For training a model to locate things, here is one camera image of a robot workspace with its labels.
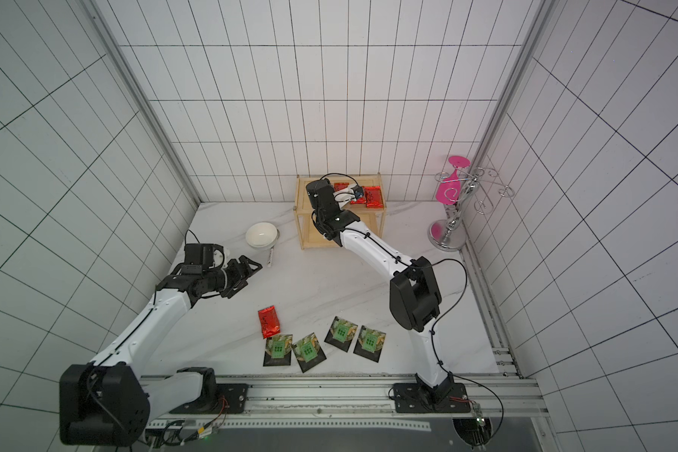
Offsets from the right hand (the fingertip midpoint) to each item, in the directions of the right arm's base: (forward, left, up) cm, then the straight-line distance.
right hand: (306, 187), depth 86 cm
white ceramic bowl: (-1, +20, -25) cm, 32 cm away
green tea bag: (-41, -4, -28) cm, 50 cm away
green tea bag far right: (-38, -22, -28) cm, 52 cm away
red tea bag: (+3, -22, -6) cm, 23 cm away
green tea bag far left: (-41, +5, -28) cm, 50 cm away
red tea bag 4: (-33, +10, -26) cm, 43 cm away
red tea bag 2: (+1, -19, -5) cm, 20 cm away
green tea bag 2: (-35, -13, -27) cm, 47 cm away
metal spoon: (-9, +15, -27) cm, 32 cm away
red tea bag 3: (-3, -11, +4) cm, 12 cm away
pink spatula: (+2, -45, -1) cm, 45 cm away
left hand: (-24, +14, -15) cm, 32 cm away
